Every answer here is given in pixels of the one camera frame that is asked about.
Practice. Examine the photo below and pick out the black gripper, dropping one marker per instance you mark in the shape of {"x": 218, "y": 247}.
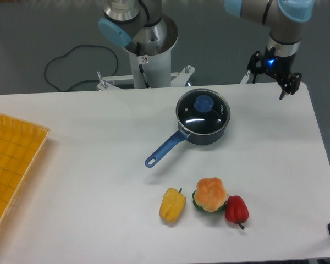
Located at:
{"x": 276, "y": 67}

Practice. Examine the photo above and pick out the yellow toy bell pepper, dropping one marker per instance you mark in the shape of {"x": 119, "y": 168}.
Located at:
{"x": 172, "y": 205}

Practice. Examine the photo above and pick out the orange toy flower vegetable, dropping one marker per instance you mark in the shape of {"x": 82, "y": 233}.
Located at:
{"x": 210, "y": 195}

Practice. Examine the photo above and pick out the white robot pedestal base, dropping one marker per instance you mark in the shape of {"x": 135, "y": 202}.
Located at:
{"x": 150, "y": 53}

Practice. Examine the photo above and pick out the dark blue saucepan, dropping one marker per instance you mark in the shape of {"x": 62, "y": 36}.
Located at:
{"x": 181, "y": 135}

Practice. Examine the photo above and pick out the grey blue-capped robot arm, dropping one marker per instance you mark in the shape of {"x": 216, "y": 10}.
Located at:
{"x": 285, "y": 19}

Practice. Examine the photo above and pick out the yellow woven basket tray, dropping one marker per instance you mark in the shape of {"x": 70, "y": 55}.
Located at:
{"x": 20, "y": 144}

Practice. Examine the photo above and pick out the red toy bell pepper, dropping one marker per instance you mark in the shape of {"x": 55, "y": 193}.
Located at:
{"x": 236, "y": 211}

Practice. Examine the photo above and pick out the glass lid with blue knob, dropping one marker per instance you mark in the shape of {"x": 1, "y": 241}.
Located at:
{"x": 203, "y": 111}

